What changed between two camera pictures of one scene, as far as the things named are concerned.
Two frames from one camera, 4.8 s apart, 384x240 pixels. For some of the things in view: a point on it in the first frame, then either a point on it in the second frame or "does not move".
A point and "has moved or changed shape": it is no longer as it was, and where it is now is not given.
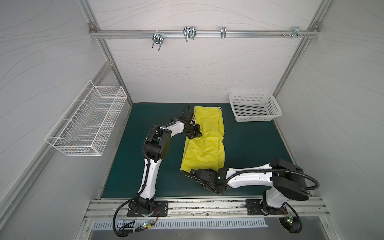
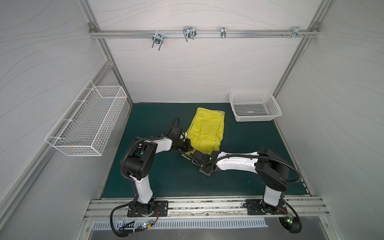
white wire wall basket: (86, 128) does not move
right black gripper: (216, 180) → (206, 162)
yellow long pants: (207, 151) has moved or changed shape
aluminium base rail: (112, 209) does not move
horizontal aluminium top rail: (134, 34) does not move
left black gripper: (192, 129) → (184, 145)
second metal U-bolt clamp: (189, 32) does not move
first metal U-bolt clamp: (158, 38) does not move
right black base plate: (253, 207) does not move
